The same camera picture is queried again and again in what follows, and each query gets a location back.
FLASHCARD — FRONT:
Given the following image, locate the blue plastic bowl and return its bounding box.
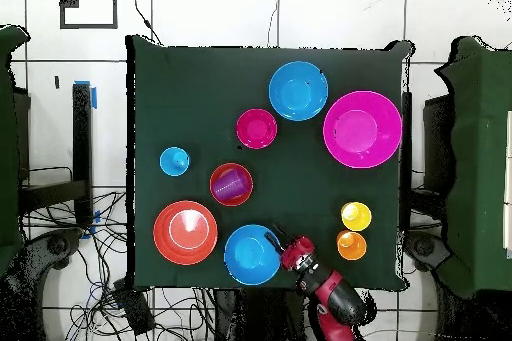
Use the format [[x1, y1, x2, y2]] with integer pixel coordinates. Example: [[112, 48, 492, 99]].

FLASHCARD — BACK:
[[268, 60, 330, 122], [223, 223, 283, 287]]

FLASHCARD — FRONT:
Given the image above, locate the purple plastic cup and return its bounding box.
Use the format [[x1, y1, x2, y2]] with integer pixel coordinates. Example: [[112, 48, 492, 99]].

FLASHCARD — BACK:
[[211, 168, 249, 203]]

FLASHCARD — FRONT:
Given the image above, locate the small orange-red plastic bowl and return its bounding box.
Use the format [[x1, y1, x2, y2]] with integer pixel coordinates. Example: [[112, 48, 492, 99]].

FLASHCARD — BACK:
[[209, 162, 254, 208]]

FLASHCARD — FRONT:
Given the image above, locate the small crimson plastic bowl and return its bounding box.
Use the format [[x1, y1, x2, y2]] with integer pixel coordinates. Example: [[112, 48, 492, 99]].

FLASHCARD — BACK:
[[235, 108, 279, 151]]

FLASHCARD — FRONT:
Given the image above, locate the orange plastic cup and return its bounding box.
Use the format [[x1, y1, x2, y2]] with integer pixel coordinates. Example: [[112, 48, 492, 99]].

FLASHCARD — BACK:
[[336, 230, 368, 261]]

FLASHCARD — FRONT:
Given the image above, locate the yellow plastic cup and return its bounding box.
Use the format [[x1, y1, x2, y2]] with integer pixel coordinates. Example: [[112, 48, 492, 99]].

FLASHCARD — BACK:
[[340, 201, 373, 233]]

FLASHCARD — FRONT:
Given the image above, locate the large orange-red plastic bowl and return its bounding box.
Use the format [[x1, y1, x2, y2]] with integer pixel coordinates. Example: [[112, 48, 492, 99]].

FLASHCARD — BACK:
[[152, 199, 219, 266]]

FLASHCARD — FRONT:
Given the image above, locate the black stand base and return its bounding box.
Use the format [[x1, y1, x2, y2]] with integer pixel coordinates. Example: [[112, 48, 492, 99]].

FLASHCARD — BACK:
[[403, 230, 453, 274], [7, 227, 85, 341]]

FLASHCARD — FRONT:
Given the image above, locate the large pink plastic bowl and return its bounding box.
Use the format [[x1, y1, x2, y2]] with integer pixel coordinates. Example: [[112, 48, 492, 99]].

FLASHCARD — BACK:
[[322, 90, 404, 169]]

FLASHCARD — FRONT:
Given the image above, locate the light blue plastic cup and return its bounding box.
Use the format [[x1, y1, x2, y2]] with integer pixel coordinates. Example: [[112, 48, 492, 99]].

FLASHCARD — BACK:
[[159, 146, 192, 178]]

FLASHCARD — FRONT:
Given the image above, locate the black power brick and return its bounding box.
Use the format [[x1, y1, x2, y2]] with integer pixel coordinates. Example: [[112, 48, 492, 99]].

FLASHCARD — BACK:
[[113, 280, 155, 336]]

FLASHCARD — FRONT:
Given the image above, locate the dark green tablecloth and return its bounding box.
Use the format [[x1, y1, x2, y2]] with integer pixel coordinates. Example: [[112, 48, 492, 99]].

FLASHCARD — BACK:
[[125, 34, 413, 292]]

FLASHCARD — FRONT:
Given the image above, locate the dark green side cloth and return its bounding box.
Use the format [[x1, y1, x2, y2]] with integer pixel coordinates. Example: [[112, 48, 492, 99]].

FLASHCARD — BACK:
[[0, 24, 32, 274], [434, 35, 512, 300]]

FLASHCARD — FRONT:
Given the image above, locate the white panel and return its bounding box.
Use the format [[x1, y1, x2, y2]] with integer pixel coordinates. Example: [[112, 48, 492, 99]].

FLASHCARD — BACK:
[[498, 109, 512, 259]]

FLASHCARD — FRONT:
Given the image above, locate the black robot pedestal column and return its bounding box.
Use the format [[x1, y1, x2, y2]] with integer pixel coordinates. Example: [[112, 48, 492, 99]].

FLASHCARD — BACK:
[[213, 287, 309, 341]]

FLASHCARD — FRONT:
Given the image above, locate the black side frame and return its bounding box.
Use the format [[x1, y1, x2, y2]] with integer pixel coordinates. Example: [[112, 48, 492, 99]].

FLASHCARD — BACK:
[[422, 94, 455, 198]]

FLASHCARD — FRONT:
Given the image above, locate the grey square floor frame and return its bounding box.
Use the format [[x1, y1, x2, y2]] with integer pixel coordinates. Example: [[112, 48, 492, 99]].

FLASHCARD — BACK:
[[59, 0, 119, 30]]

